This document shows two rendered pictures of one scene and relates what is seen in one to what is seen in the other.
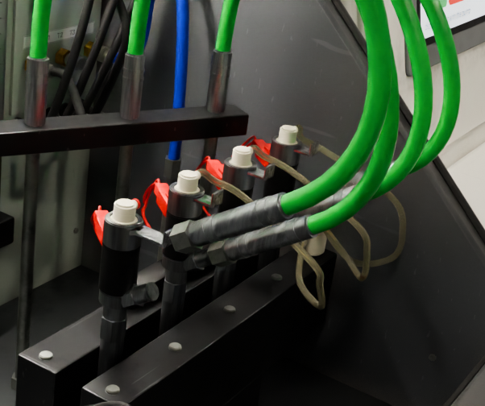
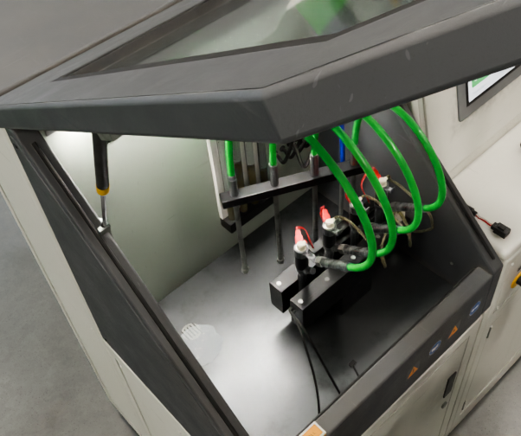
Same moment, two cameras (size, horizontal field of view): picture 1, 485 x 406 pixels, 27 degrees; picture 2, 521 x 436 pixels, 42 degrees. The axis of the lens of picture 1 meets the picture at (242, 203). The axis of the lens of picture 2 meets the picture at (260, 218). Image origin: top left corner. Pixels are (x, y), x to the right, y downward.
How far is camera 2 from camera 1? 0.75 m
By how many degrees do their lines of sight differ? 31
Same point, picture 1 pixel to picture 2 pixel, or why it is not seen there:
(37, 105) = (274, 180)
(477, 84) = (518, 94)
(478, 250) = (467, 231)
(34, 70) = (272, 169)
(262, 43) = not seen: hidden behind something
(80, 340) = (292, 275)
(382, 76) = (371, 248)
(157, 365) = (318, 288)
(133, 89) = (314, 167)
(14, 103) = not seen: hidden behind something
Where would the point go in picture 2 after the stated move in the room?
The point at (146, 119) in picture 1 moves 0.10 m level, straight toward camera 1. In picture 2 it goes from (321, 175) to (313, 209)
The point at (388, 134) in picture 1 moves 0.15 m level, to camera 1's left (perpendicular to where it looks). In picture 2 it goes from (392, 239) to (311, 221)
